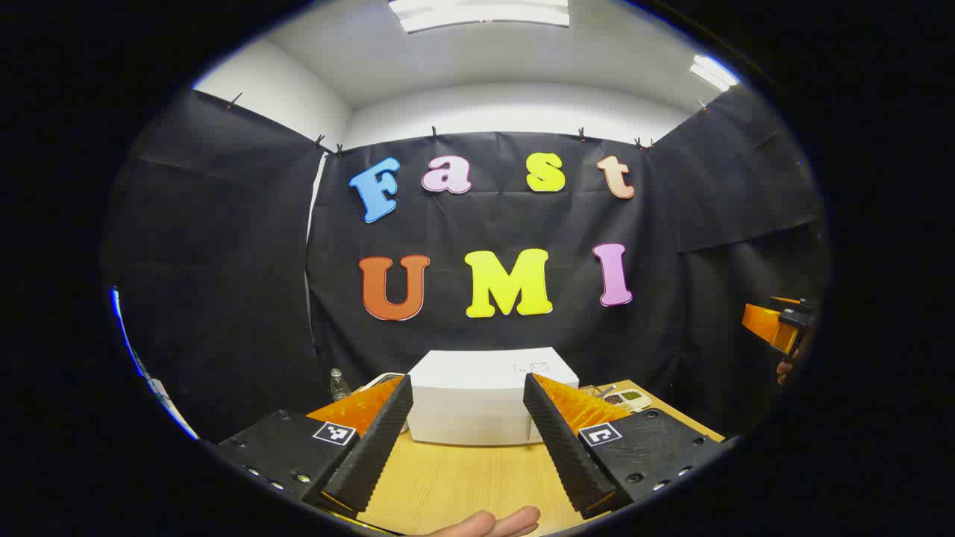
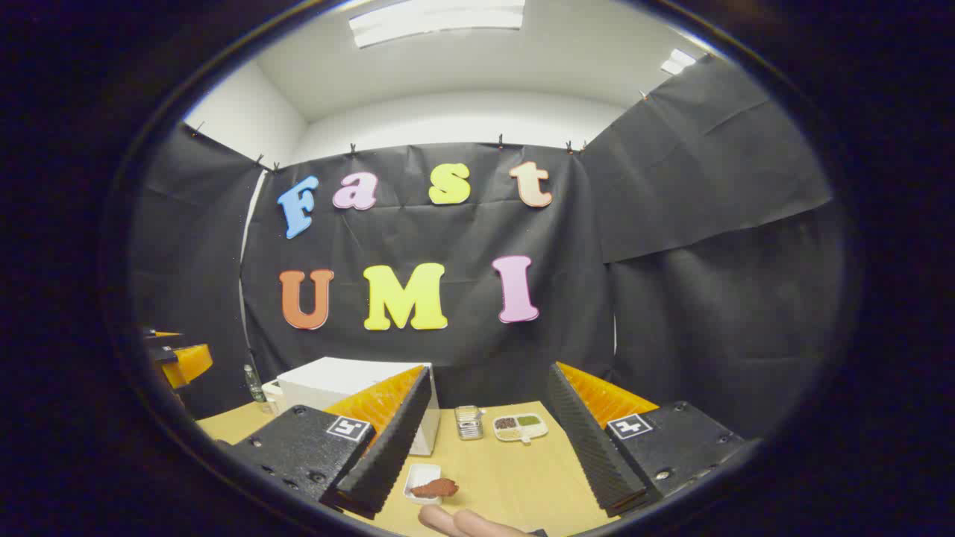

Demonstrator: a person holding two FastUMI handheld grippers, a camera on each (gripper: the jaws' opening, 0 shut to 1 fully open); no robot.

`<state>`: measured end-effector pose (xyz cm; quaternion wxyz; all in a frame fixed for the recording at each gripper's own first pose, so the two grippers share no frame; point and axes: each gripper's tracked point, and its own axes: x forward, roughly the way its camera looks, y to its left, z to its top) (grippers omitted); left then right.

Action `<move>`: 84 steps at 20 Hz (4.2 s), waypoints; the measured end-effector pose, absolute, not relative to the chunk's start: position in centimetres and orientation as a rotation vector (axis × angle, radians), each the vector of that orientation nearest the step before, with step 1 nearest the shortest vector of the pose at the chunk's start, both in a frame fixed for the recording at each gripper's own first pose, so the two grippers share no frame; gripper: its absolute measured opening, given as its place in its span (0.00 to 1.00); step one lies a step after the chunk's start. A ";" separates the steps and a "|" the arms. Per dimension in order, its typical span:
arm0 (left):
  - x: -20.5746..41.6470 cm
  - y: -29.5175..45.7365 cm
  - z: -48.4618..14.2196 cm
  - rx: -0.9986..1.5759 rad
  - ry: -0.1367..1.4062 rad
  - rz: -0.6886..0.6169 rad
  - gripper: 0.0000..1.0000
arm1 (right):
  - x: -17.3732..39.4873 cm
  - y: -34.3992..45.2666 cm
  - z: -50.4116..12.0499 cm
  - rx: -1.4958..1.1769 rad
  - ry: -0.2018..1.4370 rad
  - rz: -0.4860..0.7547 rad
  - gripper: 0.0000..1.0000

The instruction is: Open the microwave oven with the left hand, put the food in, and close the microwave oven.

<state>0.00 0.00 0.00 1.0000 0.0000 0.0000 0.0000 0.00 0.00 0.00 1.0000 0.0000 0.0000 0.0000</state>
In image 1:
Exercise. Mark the white divided seasoning dish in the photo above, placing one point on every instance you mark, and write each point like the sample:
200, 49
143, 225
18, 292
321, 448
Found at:
628, 400

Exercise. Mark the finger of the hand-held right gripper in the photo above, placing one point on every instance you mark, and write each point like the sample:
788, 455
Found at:
765, 319

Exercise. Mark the black backdrop cloth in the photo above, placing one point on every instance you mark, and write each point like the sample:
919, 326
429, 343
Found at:
507, 224

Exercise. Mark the clear water bottle green label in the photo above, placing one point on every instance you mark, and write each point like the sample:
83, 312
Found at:
339, 386

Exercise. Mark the white microwave oven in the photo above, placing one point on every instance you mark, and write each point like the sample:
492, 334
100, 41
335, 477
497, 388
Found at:
477, 399

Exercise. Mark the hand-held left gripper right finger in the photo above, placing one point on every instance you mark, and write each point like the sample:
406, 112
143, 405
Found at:
563, 447

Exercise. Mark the long ceiling light panel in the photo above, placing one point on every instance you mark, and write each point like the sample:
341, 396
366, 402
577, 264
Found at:
481, 13

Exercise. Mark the small ceiling light panel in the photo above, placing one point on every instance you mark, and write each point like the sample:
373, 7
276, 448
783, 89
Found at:
712, 71

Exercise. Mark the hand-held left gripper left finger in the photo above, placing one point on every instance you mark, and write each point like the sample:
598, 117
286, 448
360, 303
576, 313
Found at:
377, 447

